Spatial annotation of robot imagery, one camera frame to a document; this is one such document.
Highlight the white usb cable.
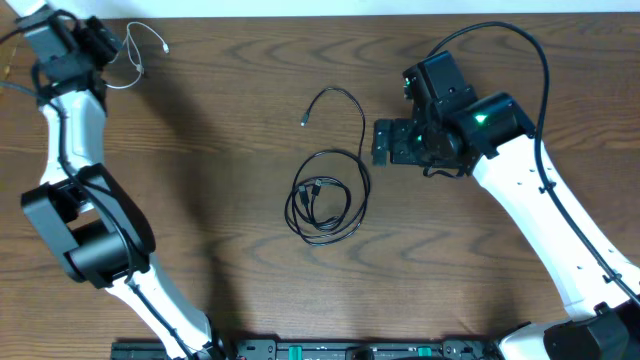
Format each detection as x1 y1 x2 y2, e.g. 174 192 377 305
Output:
103 21 170 91

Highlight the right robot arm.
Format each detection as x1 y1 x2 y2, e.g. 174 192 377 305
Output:
372 51 639 359

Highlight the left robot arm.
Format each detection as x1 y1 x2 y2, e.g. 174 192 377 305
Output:
12 1 237 359

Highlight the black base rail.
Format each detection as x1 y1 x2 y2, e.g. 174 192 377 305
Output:
109 337 501 360

